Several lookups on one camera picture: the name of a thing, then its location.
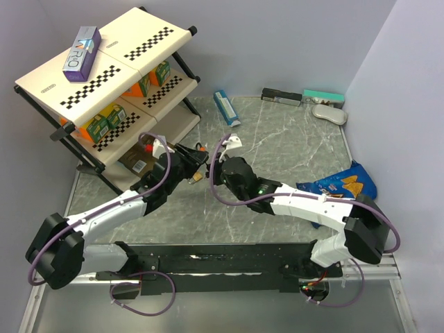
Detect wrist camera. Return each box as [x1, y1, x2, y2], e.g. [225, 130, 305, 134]
[219, 134, 243, 162]
[144, 139, 174, 160]

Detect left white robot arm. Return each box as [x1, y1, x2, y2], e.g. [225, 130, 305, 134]
[25, 140, 209, 289]

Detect teal white box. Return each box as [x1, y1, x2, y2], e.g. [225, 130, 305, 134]
[302, 89, 345, 109]

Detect beige checkered shelf rack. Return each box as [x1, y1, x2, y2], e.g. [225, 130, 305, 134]
[15, 7, 200, 194]

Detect green scrub daddy box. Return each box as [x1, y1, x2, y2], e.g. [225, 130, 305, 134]
[99, 103, 127, 130]
[78, 114, 110, 144]

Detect brass padlock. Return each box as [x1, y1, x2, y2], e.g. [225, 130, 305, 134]
[188, 171, 203, 185]

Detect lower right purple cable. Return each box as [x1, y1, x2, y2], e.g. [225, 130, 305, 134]
[301, 258, 367, 309]

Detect green Scrub Daddy box front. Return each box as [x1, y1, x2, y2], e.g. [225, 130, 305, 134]
[78, 114, 110, 144]

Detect purple silver box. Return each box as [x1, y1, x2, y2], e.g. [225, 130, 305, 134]
[62, 26, 101, 82]

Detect orange black padlock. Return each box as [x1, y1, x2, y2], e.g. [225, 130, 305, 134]
[195, 142, 208, 155]

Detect blue long box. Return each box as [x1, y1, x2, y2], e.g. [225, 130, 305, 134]
[213, 90, 241, 128]

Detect blue chips bag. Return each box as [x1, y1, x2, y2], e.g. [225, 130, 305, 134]
[295, 160, 378, 230]

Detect brown paper package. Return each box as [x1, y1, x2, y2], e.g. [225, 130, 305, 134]
[118, 143, 157, 177]

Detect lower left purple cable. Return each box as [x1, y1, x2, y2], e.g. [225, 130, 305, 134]
[110, 269, 178, 318]

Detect grey oval case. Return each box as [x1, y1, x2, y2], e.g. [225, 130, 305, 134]
[312, 104, 348, 126]

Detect orange green box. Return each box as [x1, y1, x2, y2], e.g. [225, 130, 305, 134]
[148, 61, 171, 87]
[122, 74, 151, 97]

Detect black long box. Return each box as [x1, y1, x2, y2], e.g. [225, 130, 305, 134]
[261, 87, 302, 107]

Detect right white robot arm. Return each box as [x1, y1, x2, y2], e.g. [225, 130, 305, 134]
[209, 157, 390, 277]

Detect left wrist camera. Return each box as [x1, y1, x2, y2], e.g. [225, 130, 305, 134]
[144, 139, 174, 160]

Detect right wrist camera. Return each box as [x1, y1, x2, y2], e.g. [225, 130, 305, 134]
[219, 134, 243, 162]

